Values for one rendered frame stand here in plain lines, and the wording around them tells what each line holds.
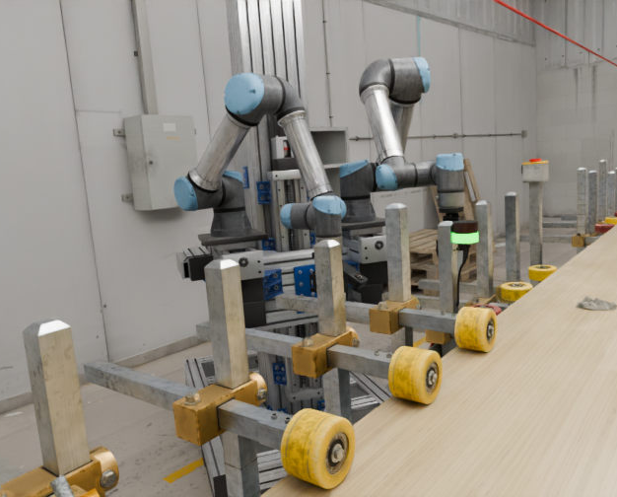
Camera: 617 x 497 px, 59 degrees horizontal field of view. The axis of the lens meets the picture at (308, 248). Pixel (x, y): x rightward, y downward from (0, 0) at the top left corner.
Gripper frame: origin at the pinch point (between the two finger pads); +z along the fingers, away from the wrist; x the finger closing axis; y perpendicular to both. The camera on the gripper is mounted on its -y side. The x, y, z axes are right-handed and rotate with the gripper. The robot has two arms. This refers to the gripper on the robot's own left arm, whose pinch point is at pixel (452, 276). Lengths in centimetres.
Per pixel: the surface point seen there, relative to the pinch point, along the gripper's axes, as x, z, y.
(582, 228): -51, 3, 117
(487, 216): -9.9, -17.3, -1.3
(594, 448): -22, 2, -90
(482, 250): -8.4, -7.5, -0.8
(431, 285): 9.2, 9.5, 28.2
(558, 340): -22, 2, -50
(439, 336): 1.7, 7.8, -31.4
